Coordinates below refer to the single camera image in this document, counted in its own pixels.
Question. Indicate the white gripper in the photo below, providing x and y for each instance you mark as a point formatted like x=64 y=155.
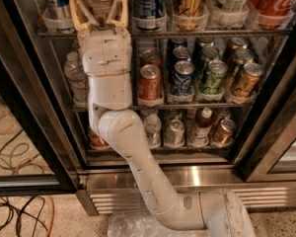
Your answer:
x=106 y=53

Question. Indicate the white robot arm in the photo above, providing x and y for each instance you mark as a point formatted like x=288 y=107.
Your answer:
x=219 y=211

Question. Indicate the front clear water bottle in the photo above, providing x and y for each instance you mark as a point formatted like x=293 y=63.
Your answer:
x=77 y=79

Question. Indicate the bottom small water bottle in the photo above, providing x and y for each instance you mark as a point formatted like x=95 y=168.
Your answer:
x=152 y=125

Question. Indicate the bottom brown drink bottle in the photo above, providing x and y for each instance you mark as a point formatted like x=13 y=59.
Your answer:
x=199 y=129

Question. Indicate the red cola bottle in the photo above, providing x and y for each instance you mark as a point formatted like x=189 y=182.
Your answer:
x=272 y=13

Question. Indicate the blue tall can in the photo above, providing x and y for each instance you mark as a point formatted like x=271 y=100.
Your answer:
x=147 y=14

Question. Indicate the rear orange soda can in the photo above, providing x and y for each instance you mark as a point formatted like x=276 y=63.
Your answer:
x=150 y=56

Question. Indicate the orange soda can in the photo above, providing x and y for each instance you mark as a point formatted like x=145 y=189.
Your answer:
x=150 y=56
x=150 y=82

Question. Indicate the rear blue soda can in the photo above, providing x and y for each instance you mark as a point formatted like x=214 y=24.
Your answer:
x=173 y=43

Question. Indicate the blue soda can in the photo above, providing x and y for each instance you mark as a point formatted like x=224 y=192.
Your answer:
x=181 y=53
x=173 y=43
x=182 y=78

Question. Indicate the front orange soda can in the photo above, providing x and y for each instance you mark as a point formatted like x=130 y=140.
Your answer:
x=150 y=82

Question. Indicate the gold tall can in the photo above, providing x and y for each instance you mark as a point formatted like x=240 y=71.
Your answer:
x=188 y=13

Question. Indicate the middle blue soda can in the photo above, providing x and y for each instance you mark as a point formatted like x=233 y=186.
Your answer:
x=181 y=53

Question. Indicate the rear green soda can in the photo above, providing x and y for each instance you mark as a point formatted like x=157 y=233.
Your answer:
x=205 y=41

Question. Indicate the green soda can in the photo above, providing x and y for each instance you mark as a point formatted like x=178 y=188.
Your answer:
x=213 y=77
x=205 y=41
x=207 y=54

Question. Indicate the front blue soda can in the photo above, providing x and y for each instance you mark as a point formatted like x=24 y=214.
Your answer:
x=182 y=78

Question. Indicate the middle green soda can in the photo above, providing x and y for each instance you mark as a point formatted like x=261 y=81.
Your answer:
x=207 y=54

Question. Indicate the bottom front red can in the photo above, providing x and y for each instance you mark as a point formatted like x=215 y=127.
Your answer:
x=97 y=142

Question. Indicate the front green soda can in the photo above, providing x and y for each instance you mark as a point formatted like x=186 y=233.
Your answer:
x=213 y=77

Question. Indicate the rear gold soda can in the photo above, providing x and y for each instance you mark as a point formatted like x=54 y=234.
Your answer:
x=234 y=43

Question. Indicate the gold soda can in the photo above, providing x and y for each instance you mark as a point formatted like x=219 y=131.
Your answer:
x=239 y=57
x=234 y=43
x=246 y=79

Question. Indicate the bottom silver can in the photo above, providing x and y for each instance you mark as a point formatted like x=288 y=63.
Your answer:
x=174 y=137

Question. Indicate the middle gold soda can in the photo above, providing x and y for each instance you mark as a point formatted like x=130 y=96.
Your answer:
x=239 y=57

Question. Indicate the front gold soda can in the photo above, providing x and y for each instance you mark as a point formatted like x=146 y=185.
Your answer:
x=246 y=79

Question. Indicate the bottom bronze can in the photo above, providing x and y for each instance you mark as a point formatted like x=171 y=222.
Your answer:
x=223 y=133

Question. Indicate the clear plastic bag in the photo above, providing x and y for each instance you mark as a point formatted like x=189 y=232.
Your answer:
x=140 y=223

